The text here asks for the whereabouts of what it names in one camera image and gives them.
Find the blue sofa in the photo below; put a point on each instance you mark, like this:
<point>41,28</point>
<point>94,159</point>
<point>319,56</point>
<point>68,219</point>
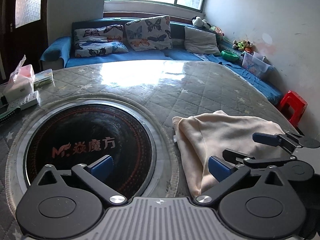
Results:
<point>60,54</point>

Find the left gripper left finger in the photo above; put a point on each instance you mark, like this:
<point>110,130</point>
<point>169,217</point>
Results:
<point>92,178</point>

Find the grey cushion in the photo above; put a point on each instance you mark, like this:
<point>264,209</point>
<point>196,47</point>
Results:
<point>200,42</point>

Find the right butterfly pillow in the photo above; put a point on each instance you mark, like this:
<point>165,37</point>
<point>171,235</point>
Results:
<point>152,33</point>

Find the cream sweatshirt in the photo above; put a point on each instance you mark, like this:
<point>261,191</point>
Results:
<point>209,134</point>

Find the clear plastic storage box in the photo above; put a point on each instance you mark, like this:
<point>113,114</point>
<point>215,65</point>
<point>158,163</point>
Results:
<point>257,64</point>

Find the panda plush toy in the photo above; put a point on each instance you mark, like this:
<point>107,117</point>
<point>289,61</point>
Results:
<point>200,23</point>

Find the red plastic stool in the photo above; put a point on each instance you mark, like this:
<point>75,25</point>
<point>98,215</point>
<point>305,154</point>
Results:
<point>292,106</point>

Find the green bowl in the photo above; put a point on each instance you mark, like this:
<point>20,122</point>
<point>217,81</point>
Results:
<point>229,56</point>

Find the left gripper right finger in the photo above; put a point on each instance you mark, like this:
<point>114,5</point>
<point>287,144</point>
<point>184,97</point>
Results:
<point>229,177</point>

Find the white remote control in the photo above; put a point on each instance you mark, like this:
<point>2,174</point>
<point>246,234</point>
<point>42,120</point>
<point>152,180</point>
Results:
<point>29,100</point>

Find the green packet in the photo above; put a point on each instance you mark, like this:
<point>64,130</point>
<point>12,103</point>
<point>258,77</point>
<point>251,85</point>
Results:
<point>43,78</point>

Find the dark wooden door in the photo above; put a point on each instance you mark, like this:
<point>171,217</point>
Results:
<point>23,33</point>

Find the colourful plush toys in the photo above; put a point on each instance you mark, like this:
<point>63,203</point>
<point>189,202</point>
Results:
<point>243,46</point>

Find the grey quilted star tablecloth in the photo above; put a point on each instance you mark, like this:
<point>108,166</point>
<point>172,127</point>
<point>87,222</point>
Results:
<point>155,91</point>

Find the butterfly pillow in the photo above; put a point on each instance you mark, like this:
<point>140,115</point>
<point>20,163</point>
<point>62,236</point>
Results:
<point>152,33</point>
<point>91,42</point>

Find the left butterfly pillow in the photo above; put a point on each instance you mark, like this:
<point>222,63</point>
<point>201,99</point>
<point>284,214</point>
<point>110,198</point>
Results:
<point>91,42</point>

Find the round black induction cooktop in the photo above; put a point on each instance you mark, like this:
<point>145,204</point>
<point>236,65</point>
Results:
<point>82,134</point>

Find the pink tissue box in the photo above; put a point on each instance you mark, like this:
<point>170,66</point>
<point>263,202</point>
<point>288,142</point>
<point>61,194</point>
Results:
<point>21,82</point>

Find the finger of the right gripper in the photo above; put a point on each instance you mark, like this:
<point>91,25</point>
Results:
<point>266,139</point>
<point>235,157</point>

